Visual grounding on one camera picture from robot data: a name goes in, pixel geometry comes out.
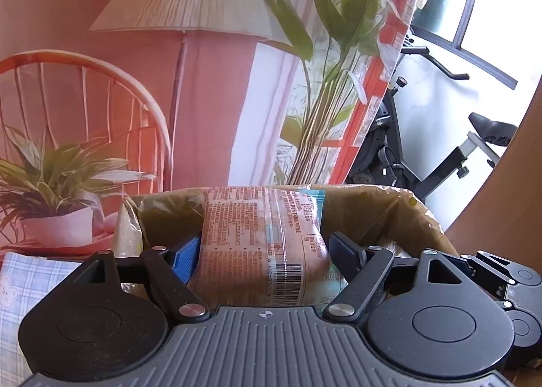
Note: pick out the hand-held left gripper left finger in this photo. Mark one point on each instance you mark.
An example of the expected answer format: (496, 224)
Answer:
(186, 259)

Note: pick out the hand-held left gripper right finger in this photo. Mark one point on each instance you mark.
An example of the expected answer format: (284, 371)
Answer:
(342, 248)

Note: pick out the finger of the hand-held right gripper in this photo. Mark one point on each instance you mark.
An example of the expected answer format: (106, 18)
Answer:
(504, 270)

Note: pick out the cardboard box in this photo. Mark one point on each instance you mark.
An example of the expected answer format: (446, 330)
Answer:
(381, 213)

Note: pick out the brown printed snack packet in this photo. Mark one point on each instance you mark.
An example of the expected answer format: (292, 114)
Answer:
(254, 243)

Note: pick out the black exercise bike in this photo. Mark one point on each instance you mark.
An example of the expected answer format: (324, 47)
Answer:
(394, 145)

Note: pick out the checked tablecloth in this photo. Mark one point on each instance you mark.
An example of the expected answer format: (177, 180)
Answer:
(25, 285)

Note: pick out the printed room backdrop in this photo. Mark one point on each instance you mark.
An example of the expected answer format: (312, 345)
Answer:
(190, 95)

